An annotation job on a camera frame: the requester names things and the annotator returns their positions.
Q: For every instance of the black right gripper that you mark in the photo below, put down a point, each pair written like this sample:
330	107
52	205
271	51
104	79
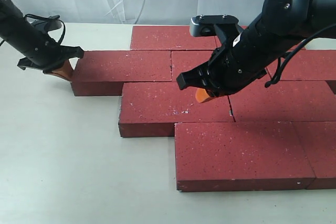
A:
241	59

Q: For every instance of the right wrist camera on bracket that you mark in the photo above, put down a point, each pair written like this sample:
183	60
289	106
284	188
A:
224	27

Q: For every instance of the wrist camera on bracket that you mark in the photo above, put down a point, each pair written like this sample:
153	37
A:
224	27
45	24

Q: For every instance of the red brick right third row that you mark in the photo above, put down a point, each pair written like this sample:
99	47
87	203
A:
295	101

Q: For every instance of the red brick with white chip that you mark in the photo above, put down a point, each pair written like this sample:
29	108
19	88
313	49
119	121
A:
182	61

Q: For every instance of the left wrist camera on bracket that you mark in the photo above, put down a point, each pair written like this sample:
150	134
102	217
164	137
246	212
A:
45	24

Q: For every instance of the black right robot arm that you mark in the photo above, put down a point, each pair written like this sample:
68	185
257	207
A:
281	29

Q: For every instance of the red brick right second row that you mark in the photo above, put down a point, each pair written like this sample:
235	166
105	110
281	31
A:
311	65

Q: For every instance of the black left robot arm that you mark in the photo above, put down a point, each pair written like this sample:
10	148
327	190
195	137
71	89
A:
10	11

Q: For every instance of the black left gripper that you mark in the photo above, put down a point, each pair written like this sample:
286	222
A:
40	51

